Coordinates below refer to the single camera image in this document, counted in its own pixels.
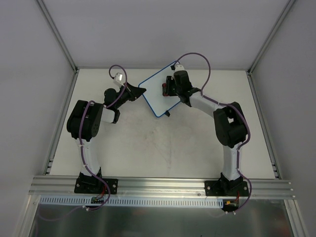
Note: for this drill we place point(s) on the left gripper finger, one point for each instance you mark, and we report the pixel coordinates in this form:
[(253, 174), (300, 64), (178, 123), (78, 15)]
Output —
[(137, 92), (130, 88)]

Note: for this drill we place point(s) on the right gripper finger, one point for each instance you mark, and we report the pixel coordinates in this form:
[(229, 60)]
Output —
[(170, 92), (169, 81)]

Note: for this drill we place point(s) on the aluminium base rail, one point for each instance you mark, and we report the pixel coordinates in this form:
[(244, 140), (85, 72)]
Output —
[(161, 187)]

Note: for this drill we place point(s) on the blue framed whiteboard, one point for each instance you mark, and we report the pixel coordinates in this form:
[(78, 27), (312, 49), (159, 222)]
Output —
[(153, 95)]

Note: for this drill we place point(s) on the left aluminium frame post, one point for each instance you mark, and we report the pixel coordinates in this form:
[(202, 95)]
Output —
[(48, 18)]

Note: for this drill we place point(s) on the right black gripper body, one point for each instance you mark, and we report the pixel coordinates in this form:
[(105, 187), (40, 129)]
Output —
[(171, 86)]

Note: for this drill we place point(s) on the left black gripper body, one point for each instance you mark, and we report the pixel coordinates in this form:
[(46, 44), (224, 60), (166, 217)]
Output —
[(131, 91)]

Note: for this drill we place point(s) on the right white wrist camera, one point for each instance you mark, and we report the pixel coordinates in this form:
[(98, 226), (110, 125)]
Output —
[(177, 67)]

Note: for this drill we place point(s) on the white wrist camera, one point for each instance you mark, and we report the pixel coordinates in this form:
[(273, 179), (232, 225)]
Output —
[(177, 67), (118, 79)]

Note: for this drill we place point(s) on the black mounting plate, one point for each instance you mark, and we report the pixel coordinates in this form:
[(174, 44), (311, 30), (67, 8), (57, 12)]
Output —
[(218, 188), (85, 188)]

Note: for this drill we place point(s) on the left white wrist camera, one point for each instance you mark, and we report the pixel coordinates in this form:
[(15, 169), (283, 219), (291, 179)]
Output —
[(118, 79)]

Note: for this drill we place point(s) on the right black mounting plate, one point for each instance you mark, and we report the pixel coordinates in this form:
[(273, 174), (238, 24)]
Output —
[(218, 188)]

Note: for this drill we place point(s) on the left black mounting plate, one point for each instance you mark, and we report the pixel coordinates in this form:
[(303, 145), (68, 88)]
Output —
[(85, 188)]

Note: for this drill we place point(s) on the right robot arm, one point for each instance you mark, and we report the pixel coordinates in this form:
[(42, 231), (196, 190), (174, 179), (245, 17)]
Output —
[(230, 128)]

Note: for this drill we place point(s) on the white slotted cable duct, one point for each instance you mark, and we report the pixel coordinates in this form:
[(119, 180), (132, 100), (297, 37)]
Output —
[(134, 201)]

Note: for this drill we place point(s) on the aluminium frame post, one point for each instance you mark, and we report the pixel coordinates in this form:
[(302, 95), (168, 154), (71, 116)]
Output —
[(276, 26), (48, 18)]

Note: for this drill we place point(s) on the red bone-shaped eraser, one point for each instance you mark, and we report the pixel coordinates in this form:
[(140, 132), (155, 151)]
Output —
[(164, 90)]

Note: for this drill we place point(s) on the right aluminium frame post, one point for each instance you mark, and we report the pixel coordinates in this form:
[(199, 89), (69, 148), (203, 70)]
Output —
[(276, 26)]

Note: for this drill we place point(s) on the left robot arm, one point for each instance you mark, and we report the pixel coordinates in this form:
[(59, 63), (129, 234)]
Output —
[(83, 125)]

